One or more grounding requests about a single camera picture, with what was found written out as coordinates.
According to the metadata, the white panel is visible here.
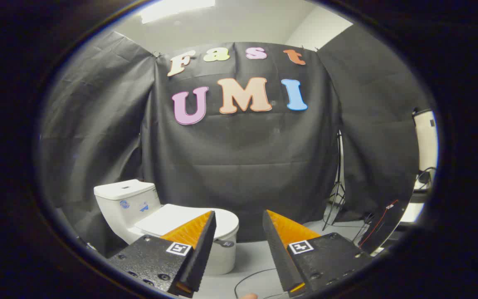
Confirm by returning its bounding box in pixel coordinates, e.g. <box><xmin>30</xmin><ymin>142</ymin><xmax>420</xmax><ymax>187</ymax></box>
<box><xmin>412</xmin><ymin>109</ymin><xmax>438</xmax><ymax>175</ymax></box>

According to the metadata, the black tripod stand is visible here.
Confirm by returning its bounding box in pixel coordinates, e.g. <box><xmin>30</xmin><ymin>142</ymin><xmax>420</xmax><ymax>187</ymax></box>
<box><xmin>322</xmin><ymin>131</ymin><xmax>347</xmax><ymax>231</ymax></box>

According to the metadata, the black backdrop cloth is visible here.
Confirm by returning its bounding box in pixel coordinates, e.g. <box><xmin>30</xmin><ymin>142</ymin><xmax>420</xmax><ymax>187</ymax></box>
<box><xmin>40</xmin><ymin>25</ymin><xmax>430</xmax><ymax>258</ymax></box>

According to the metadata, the white toilet lid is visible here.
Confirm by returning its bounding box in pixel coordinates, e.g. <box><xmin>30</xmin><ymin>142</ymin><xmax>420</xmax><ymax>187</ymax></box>
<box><xmin>134</xmin><ymin>203</ymin><xmax>239</xmax><ymax>248</ymax></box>

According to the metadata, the white ceramic toilet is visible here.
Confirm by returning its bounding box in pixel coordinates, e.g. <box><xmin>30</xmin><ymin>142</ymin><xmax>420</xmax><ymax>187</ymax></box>
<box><xmin>94</xmin><ymin>179</ymin><xmax>239</xmax><ymax>276</ymax></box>

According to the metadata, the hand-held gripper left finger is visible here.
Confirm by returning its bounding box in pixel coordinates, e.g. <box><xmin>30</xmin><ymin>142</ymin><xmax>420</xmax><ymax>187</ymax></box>
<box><xmin>107</xmin><ymin>211</ymin><xmax>217</xmax><ymax>298</ymax></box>

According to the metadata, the black floor cable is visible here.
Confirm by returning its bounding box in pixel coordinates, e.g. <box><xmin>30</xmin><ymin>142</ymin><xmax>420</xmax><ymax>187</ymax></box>
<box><xmin>234</xmin><ymin>268</ymin><xmax>281</xmax><ymax>299</ymax></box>

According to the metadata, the red cable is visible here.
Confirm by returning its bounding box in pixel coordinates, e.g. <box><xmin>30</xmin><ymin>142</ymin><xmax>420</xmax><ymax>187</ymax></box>
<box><xmin>359</xmin><ymin>199</ymin><xmax>399</xmax><ymax>250</ymax></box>

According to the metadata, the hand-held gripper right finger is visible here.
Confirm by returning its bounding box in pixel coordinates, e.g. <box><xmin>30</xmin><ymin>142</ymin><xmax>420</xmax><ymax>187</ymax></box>
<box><xmin>263</xmin><ymin>210</ymin><xmax>373</xmax><ymax>297</ymax></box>

